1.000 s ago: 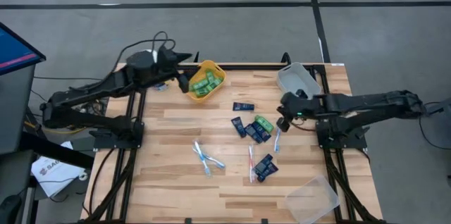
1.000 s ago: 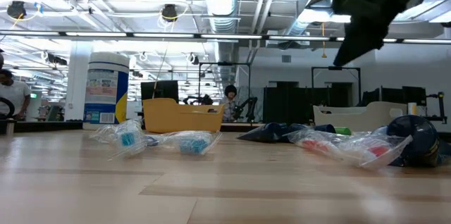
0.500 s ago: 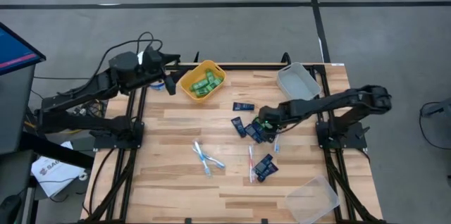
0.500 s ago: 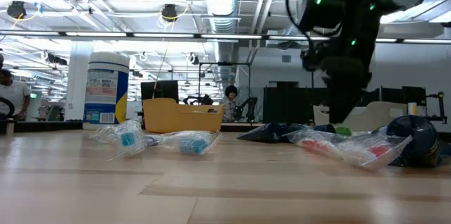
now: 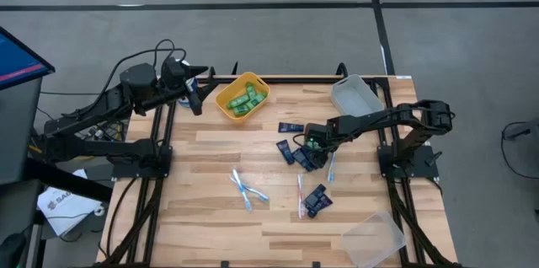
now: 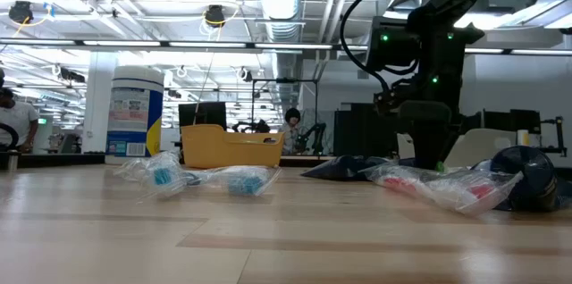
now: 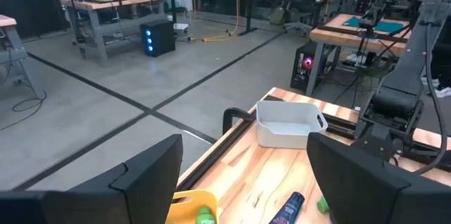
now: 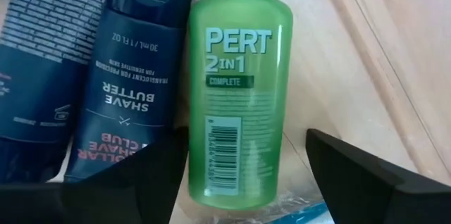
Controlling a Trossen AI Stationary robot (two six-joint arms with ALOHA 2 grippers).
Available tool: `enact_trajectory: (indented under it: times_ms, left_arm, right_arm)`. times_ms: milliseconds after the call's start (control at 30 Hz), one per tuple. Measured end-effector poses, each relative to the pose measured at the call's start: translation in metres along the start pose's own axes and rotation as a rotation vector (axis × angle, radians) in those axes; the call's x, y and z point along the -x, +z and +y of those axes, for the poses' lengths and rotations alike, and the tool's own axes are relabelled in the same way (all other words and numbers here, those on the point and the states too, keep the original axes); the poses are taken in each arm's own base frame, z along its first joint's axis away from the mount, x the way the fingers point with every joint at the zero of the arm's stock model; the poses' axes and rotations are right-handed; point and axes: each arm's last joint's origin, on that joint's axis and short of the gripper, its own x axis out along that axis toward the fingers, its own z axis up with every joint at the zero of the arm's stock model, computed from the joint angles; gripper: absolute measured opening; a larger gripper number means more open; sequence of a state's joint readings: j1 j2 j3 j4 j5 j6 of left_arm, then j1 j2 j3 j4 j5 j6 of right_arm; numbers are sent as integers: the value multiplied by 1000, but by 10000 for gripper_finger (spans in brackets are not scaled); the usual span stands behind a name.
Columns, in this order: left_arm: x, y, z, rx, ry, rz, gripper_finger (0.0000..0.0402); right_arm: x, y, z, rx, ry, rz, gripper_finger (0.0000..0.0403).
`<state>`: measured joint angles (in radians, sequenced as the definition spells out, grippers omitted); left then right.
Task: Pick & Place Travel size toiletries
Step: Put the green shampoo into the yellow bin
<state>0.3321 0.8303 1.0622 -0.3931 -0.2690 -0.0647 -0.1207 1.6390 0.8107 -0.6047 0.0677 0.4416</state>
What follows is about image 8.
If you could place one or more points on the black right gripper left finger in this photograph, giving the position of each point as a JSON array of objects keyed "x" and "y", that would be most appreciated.
[{"x": 123, "y": 188}]

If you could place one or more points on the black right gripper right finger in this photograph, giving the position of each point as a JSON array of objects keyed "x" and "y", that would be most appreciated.
[{"x": 370, "y": 196}]

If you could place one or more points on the blue toothbrush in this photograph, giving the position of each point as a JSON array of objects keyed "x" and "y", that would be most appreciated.
[{"x": 303, "y": 214}]

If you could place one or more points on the green Pert shampoo bottle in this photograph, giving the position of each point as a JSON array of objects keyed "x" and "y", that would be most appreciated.
[{"x": 243, "y": 111}]

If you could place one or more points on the dark blue shave butter tube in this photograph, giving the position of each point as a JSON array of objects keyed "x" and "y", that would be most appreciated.
[
  {"x": 42, "y": 76},
  {"x": 134, "y": 76}
]

